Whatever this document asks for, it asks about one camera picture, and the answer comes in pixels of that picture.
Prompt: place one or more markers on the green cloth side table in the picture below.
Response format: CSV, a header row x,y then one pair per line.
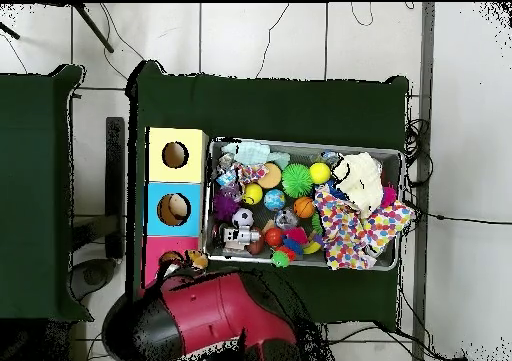
x,y
28,197

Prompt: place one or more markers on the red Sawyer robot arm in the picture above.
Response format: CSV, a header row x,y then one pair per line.
x,y
208,309

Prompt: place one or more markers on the green spiky puffer ball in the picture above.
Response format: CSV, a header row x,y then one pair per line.
x,y
297,180

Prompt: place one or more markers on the small tan plush toy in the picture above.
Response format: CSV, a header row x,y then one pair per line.
x,y
198,259

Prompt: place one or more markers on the blue globe ball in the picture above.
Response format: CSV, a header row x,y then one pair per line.
x,y
274,200

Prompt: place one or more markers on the multicolour spiky caterpillar toy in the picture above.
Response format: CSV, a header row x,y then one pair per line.
x,y
294,237

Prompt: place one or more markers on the cream waffle cloth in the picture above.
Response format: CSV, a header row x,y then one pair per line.
x,y
358,181

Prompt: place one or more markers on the silver plastic toy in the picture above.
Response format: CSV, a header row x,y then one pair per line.
x,y
238,237

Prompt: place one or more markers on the yellow tennis ball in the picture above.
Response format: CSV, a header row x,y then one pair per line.
x,y
320,173

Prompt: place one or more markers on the yellow plush toy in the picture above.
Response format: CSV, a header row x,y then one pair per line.
x,y
170,256

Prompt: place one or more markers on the shallow clear mesh bin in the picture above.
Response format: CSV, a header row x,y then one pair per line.
x,y
304,153

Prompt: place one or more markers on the wooden box with three holes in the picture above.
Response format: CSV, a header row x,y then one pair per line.
x,y
176,177

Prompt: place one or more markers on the orange toy basketball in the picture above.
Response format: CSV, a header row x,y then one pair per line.
x,y
304,207

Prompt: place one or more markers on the mint green waffle cloth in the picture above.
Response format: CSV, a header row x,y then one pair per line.
x,y
250,153

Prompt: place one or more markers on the black tripod leg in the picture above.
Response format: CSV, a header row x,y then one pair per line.
x,y
10,31
94,28

